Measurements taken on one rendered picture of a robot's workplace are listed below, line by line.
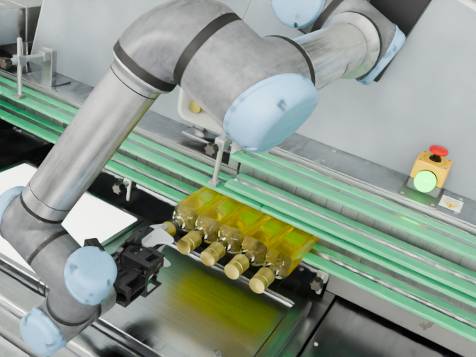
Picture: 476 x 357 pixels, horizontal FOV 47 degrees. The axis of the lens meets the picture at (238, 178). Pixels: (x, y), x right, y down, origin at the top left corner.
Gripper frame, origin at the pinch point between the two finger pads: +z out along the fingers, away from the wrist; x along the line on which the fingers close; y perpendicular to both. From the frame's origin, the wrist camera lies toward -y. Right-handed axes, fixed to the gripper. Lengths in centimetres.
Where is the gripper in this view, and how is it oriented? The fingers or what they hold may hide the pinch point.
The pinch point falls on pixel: (159, 235)
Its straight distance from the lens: 113.9
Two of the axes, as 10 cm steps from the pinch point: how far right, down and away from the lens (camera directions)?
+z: 4.8, -3.4, 8.1
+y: 8.6, 3.6, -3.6
